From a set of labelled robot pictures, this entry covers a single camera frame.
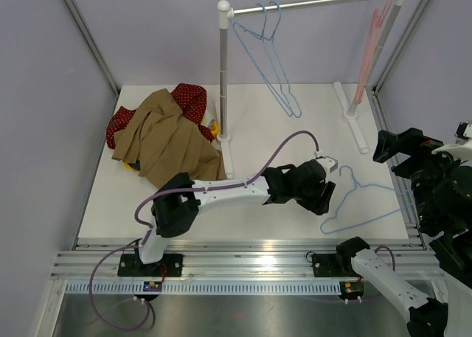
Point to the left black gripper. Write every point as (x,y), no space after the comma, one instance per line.
(319,205)

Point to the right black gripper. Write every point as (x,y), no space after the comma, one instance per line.
(412,141)

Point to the blue hanger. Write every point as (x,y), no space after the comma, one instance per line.
(363,204)
(285,97)
(238,28)

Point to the pink hanger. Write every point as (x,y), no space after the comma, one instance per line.
(368,57)
(376,38)

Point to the floral pastel skirt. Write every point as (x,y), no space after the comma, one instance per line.
(210,121)

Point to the red polka-dot skirt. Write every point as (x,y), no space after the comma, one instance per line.
(192,100)

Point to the tan skirt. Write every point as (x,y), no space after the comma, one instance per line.
(166,143)

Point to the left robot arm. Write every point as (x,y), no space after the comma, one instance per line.
(179,202)

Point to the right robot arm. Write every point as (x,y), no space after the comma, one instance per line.
(440,181)

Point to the yellow plastic tray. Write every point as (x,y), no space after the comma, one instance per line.
(136,165)

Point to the white metal clothes rack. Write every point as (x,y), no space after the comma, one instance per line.
(299,43)

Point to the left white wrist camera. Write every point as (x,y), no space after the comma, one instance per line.
(328,163)

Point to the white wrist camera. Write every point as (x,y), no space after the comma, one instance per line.
(461,149)
(328,163)

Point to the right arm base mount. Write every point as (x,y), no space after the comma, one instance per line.
(330,266)

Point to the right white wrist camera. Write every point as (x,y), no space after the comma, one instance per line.
(461,149)

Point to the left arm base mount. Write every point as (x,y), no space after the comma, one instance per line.
(170,265)

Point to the white slotted cable duct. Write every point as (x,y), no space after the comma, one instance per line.
(175,287)

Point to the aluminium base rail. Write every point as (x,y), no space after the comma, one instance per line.
(247,260)

